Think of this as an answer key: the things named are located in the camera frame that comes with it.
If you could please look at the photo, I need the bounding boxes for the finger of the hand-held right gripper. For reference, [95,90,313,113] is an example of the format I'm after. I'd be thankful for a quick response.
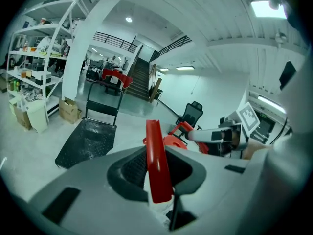
[185,128,232,143]

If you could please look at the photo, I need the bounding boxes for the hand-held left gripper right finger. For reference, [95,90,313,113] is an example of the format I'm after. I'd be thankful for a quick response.
[165,147,249,235]

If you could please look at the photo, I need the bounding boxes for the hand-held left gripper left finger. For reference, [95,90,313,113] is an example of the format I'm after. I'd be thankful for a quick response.
[28,145,169,235]

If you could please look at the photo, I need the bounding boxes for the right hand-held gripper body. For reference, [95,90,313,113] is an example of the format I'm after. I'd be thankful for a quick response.
[219,101,261,159]

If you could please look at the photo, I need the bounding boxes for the black platform trolley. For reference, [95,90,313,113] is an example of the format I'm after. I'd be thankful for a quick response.
[55,80,124,170]

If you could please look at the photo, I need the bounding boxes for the person's right forearm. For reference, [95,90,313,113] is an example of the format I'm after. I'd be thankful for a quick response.
[243,141,273,160]

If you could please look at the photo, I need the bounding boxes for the black office chair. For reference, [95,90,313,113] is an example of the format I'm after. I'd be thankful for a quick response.
[175,101,204,132]

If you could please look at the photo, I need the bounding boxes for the black bin on metal stand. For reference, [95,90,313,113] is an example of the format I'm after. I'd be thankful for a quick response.
[149,88,164,100]

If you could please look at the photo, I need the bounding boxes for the open cardboard box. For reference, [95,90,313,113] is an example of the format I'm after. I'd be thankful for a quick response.
[58,96,83,125]

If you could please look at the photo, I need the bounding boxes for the cream plastic bin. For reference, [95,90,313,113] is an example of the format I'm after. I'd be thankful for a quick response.
[25,99,49,134]

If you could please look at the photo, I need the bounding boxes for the dark staircase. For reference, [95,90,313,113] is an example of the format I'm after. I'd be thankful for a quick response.
[126,44,154,101]

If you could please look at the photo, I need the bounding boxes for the printed cardboard box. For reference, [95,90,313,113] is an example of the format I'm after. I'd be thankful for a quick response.
[13,104,32,131]

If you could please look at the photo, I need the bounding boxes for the black balcony railing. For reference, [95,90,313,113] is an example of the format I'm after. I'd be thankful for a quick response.
[149,35,193,61]
[92,31,138,53]

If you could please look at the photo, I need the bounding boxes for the red cloth table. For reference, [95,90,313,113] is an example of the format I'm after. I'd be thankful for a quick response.
[101,68,134,89]

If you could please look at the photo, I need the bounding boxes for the square ceiling light panel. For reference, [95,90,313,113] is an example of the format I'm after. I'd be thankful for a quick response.
[249,0,287,20]

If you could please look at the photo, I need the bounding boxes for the white metal shelving rack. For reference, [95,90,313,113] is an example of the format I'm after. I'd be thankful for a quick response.
[6,0,86,118]

